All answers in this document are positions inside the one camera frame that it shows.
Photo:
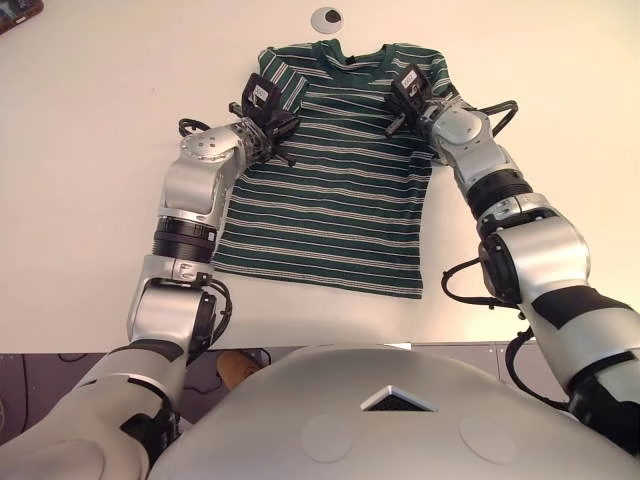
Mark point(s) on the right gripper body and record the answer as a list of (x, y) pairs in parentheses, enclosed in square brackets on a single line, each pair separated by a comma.
[(402, 112)]

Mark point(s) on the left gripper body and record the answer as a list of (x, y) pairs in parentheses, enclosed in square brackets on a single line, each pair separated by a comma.
[(280, 126)]

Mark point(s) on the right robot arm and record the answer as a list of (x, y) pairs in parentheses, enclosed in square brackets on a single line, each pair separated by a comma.
[(540, 250)]

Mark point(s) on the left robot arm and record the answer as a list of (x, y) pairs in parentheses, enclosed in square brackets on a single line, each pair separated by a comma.
[(192, 180)]

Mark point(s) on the green striped T-shirt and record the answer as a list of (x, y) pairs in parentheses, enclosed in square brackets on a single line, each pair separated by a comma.
[(330, 200)]

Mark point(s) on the robot body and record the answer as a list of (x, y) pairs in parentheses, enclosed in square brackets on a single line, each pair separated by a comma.
[(390, 430)]

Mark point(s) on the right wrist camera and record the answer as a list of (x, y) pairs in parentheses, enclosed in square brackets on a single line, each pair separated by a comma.
[(412, 85)]

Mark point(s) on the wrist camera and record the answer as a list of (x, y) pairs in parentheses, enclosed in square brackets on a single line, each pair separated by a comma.
[(412, 85), (262, 97)]

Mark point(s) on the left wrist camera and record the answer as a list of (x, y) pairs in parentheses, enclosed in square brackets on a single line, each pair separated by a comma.
[(262, 97)]

